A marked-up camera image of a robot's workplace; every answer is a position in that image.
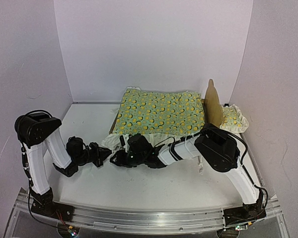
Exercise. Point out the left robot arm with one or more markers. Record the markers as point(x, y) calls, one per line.
point(39, 133)

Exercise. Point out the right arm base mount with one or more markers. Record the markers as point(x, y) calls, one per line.
point(244, 214)

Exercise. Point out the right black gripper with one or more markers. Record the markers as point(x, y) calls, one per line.
point(122, 156)

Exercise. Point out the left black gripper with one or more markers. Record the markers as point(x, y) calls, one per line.
point(98, 154)

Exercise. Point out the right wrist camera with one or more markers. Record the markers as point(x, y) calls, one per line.
point(124, 142)

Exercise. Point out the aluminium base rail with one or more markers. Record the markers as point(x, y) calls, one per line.
point(25, 222)

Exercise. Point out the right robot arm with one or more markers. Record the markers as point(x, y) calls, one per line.
point(218, 147)

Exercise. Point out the wooden pet bed frame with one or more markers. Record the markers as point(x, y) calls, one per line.
point(213, 106)

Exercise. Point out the lemon print ruffled mattress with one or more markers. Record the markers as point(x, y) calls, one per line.
point(153, 128)

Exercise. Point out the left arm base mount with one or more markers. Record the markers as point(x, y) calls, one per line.
point(44, 205)

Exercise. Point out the small lemon print pillow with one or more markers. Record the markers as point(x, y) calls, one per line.
point(233, 120)

